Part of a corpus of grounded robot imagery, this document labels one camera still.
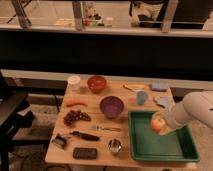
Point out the green plastic tray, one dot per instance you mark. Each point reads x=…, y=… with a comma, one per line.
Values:
x=147, y=145

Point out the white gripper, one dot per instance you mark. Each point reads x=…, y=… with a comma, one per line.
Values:
x=169, y=124

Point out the black chair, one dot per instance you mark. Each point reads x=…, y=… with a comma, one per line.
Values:
x=11, y=102

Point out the wooden table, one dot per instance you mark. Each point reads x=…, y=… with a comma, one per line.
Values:
x=105, y=157

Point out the teal mug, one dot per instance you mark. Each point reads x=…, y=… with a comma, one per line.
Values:
x=141, y=97

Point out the yellow banana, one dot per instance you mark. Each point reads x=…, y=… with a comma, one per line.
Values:
x=134, y=88

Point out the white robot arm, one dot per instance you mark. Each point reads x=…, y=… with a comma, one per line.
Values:
x=194, y=106

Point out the white plastic cup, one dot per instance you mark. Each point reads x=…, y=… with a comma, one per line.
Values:
x=74, y=82

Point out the grey blue cloth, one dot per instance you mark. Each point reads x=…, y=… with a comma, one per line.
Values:
x=163, y=101

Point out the red bowl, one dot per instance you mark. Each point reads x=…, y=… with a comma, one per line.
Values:
x=96, y=83

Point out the purple bowl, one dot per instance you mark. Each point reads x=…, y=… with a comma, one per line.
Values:
x=111, y=106

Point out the black rectangular remote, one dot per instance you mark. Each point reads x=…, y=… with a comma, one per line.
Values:
x=85, y=153

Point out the orange carrot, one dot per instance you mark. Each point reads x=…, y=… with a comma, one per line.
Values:
x=71, y=103

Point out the black handled peeler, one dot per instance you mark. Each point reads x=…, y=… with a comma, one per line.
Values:
x=85, y=136

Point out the small metal cup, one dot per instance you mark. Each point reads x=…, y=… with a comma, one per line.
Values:
x=114, y=146

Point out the blue sponge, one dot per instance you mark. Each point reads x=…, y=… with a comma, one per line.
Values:
x=160, y=87

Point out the red yellow apple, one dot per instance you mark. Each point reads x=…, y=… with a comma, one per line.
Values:
x=157, y=124

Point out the dark red grape bunch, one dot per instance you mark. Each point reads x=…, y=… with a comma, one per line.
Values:
x=75, y=115

